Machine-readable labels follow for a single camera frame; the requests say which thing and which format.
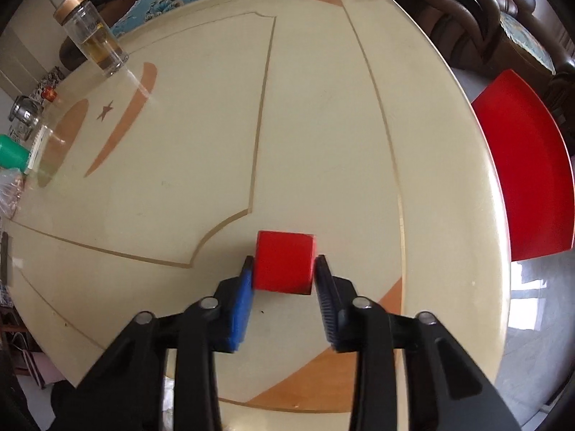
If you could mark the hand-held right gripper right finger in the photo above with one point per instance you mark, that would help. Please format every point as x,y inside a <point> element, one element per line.
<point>327,305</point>

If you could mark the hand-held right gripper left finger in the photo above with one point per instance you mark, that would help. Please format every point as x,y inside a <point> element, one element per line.
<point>238,309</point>

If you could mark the red cube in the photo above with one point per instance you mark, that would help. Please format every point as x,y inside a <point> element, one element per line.
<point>284,262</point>

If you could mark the cream wooden table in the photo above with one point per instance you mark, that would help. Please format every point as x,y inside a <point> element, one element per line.
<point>314,143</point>

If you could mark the red plastic stool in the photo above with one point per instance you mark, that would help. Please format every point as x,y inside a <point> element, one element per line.
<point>523,166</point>

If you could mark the knotted clear plastic bag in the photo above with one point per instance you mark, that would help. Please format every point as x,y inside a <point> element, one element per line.
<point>11,193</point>

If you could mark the white flat box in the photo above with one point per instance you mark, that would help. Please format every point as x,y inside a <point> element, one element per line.
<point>38,150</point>

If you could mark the green plastic bottle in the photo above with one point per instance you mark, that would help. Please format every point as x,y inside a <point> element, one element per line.
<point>12,153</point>

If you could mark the glass jar metal lid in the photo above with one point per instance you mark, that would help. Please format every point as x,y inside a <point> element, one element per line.
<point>26,116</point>

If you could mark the patterned cloth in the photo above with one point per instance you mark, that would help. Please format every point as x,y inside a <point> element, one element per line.
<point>45,83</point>

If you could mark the glass bottle copper lid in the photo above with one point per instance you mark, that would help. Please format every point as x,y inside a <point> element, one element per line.
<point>92,36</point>

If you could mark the blue patterned cushion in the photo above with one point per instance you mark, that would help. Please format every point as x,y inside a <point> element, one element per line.
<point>528,42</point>
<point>179,0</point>

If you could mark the brown leather sofa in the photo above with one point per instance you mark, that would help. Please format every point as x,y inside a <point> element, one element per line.
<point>476,4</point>

